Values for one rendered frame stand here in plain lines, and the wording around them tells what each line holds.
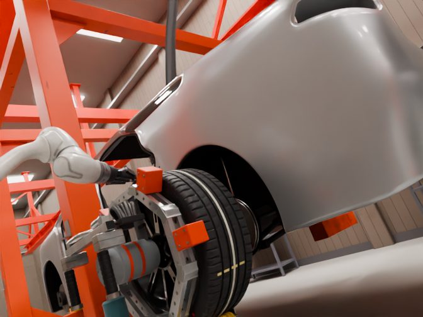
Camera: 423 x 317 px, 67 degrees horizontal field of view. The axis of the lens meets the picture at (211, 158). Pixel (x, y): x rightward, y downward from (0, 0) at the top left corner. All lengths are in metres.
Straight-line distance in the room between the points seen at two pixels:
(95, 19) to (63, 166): 1.70
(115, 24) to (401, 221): 4.37
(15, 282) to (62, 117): 2.03
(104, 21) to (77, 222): 1.57
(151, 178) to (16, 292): 2.62
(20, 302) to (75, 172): 2.57
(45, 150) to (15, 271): 2.49
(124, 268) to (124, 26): 2.03
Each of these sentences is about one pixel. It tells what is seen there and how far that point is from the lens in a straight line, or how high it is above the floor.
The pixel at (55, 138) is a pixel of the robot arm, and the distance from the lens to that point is 1.31.
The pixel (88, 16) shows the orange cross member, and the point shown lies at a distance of 2.72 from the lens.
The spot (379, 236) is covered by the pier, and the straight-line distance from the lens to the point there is 5.33.
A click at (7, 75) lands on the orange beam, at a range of 3.15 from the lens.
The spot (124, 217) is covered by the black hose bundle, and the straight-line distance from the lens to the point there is 1.12.
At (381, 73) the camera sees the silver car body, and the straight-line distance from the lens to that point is 1.27.
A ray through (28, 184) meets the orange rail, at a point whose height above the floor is 3.34.
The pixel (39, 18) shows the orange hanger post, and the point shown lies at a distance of 2.48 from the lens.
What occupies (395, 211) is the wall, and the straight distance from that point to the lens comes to 5.27.
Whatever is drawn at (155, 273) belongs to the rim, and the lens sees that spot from 1.49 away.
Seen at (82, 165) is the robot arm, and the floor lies 1.20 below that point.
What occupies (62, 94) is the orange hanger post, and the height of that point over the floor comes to 1.92.
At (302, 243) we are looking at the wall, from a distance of 6.02.
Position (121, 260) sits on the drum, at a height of 0.86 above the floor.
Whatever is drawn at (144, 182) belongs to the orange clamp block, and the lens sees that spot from 1.22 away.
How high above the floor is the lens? 0.78
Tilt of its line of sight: 15 degrees up
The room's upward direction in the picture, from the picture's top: 20 degrees counter-clockwise
